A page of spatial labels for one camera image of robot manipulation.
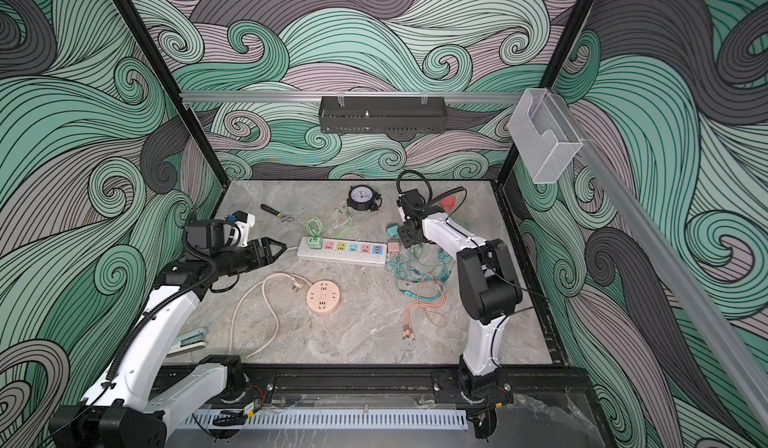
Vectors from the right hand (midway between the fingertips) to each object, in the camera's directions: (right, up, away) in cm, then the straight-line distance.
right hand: (415, 233), depth 96 cm
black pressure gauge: (-18, +12, +15) cm, 26 cm away
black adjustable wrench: (-47, +5, +11) cm, 49 cm away
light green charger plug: (-35, +2, +4) cm, 35 cm away
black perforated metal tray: (-12, +39, -2) cm, 41 cm away
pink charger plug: (-7, -5, +2) cm, 9 cm away
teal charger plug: (-7, 0, +7) cm, 10 cm away
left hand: (-39, -2, -20) cm, 44 cm away
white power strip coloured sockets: (-25, -6, +1) cm, 25 cm away
